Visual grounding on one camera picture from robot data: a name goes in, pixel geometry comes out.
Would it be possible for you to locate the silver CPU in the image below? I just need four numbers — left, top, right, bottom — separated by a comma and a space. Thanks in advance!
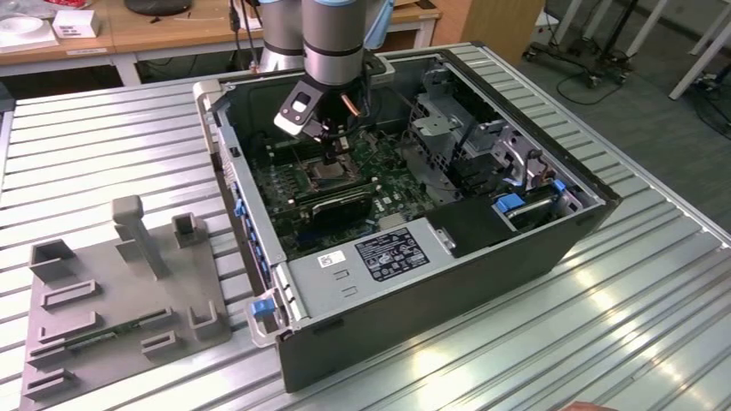
313, 161, 358, 181

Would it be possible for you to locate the CPU socket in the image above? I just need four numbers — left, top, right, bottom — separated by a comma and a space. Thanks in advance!
300, 153, 369, 194

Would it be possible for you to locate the silver metal disk bay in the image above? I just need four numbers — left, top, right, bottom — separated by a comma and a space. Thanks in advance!
405, 68, 504, 196

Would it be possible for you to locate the green RAM stick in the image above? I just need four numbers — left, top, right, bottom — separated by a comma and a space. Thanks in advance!
293, 188, 369, 207
62, 319, 146, 348

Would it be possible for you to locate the green motherboard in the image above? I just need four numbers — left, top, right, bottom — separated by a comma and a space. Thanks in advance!
250, 128, 452, 253

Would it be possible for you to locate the black graphics card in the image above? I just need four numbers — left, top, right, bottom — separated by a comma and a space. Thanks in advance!
306, 192, 372, 228

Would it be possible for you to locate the small silver heatsink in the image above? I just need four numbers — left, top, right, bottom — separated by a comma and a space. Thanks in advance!
373, 212, 409, 229

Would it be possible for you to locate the blue card retainer strip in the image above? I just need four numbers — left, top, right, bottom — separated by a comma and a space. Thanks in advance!
229, 182, 270, 279

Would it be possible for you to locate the wooden desk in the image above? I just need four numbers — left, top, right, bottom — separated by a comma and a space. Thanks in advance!
0, 0, 444, 89

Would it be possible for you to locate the wooden cabinet panel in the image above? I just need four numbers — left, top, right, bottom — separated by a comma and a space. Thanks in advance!
433, 0, 544, 65

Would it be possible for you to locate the black plastic shroud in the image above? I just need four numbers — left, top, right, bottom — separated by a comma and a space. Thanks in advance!
425, 197, 519, 259

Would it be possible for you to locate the blue disk carrier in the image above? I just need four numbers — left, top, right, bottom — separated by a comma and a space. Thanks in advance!
491, 192, 525, 214

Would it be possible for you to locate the black round base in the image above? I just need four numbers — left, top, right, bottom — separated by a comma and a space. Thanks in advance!
122, 0, 193, 15

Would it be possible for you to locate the grey power supply unit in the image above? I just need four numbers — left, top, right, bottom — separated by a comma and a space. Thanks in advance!
281, 216, 459, 321

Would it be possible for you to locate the white cardboard box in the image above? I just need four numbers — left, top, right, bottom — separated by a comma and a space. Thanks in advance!
50, 9, 102, 39

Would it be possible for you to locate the black wheeled cart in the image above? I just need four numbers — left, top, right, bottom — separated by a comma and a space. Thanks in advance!
521, 0, 635, 89

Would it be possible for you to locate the black open PC case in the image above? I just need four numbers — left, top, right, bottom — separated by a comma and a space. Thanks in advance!
192, 41, 624, 394

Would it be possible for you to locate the white tray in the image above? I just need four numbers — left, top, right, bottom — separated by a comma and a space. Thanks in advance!
0, 25, 60, 49

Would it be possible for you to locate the white bowl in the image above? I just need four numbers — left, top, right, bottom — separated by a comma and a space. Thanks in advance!
0, 15, 45, 38

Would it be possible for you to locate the grey parts rack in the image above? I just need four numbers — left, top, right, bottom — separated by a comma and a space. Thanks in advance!
20, 194, 234, 404

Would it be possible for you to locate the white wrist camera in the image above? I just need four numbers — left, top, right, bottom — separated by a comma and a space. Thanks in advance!
272, 80, 321, 137

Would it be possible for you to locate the white desk frame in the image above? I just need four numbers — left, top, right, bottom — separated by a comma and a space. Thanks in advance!
667, 0, 731, 100
551, 0, 669, 57

